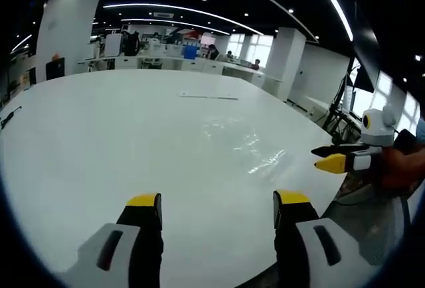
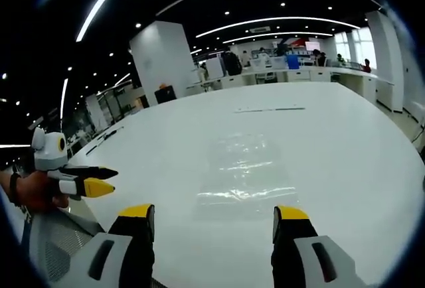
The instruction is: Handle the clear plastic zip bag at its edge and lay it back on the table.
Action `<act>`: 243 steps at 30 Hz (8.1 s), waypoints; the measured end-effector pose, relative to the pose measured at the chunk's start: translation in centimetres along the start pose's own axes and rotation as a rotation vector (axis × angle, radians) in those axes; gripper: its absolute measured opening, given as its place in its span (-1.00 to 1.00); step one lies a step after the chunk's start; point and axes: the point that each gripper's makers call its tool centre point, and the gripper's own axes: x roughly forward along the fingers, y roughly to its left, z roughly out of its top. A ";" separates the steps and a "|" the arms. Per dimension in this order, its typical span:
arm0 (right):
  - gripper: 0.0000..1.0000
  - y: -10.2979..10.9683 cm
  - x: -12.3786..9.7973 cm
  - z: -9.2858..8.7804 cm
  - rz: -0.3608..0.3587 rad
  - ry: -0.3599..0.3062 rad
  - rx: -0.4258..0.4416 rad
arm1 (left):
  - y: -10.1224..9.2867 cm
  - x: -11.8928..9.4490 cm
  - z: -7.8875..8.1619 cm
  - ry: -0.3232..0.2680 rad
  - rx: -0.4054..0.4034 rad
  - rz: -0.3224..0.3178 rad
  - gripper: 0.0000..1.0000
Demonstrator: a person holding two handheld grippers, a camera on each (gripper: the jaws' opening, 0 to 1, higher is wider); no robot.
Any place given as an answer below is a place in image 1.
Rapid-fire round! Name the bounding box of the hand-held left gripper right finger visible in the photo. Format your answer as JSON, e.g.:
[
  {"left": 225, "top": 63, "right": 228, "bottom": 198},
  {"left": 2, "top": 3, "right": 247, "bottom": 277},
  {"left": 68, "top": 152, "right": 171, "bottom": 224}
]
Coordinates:
[{"left": 272, "top": 189, "right": 370, "bottom": 288}]

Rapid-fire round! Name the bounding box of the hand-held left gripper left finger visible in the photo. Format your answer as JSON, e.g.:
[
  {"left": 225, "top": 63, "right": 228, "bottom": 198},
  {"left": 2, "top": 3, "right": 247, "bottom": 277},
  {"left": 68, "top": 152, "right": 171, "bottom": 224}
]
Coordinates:
[{"left": 64, "top": 193, "right": 165, "bottom": 288}]

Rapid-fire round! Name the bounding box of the transparent food packaging bag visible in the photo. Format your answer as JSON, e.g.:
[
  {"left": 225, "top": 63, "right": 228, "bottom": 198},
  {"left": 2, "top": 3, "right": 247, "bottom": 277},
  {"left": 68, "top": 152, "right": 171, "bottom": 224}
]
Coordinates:
[{"left": 198, "top": 115, "right": 290, "bottom": 177}]

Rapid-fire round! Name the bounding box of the person's right hand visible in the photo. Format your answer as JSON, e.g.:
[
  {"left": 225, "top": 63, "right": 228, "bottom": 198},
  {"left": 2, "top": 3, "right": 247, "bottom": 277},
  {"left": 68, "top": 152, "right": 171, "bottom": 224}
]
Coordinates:
[{"left": 381, "top": 128, "right": 425, "bottom": 196}]

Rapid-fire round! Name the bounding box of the black light stand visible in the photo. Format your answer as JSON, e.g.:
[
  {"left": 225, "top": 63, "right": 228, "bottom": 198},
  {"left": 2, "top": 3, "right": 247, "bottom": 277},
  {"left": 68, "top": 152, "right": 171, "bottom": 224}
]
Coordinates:
[{"left": 322, "top": 58, "right": 363, "bottom": 143}]

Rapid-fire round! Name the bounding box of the black softbox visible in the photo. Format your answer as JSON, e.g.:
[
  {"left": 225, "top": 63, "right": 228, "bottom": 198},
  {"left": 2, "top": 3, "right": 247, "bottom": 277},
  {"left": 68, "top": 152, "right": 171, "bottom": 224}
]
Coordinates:
[{"left": 351, "top": 57, "right": 381, "bottom": 94}]

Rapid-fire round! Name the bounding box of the grey mesh office chair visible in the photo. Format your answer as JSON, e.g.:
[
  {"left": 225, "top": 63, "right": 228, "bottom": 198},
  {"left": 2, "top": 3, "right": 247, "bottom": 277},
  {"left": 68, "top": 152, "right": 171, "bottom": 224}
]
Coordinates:
[{"left": 322, "top": 181, "right": 412, "bottom": 269}]

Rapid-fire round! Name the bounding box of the long ceiling light strip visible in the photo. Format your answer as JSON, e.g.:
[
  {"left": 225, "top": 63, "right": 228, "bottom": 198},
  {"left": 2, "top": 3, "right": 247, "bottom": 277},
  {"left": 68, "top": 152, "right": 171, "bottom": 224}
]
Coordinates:
[{"left": 305, "top": 0, "right": 355, "bottom": 42}]

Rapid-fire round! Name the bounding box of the row of white desks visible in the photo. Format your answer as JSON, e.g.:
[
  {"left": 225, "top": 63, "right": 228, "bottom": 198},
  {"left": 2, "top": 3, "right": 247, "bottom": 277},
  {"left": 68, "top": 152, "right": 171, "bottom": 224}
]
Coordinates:
[{"left": 77, "top": 52, "right": 267, "bottom": 87}]

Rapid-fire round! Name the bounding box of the blue box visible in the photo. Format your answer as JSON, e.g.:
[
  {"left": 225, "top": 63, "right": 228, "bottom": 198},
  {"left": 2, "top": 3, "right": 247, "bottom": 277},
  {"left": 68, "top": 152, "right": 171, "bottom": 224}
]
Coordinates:
[{"left": 183, "top": 44, "right": 199, "bottom": 60}]

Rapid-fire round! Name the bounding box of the white board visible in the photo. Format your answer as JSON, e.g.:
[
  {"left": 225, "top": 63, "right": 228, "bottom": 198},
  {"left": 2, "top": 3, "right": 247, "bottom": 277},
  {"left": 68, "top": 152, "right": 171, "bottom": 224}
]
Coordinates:
[{"left": 104, "top": 33, "right": 124, "bottom": 58}]

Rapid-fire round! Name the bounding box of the black backpack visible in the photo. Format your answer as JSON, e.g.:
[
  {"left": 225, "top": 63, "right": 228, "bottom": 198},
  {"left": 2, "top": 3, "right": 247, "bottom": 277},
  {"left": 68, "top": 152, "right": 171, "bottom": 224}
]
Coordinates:
[{"left": 124, "top": 30, "right": 141, "bottom": 57}]

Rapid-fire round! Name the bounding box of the black cable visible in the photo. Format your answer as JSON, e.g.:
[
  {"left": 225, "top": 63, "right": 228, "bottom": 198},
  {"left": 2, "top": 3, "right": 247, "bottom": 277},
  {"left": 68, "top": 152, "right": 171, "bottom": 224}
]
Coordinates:
[{"left": 0, "top": 106, "right": 23, "bottom": 128}]

